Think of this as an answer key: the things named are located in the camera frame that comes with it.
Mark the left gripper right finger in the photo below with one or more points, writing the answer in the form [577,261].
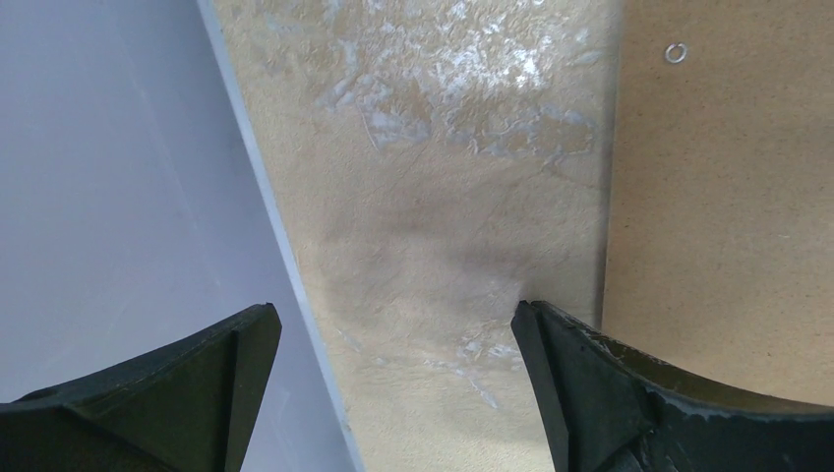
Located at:
[606,406]

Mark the brown frame backing board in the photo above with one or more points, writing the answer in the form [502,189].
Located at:
[720,254]

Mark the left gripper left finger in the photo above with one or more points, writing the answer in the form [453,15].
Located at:
[190,405]

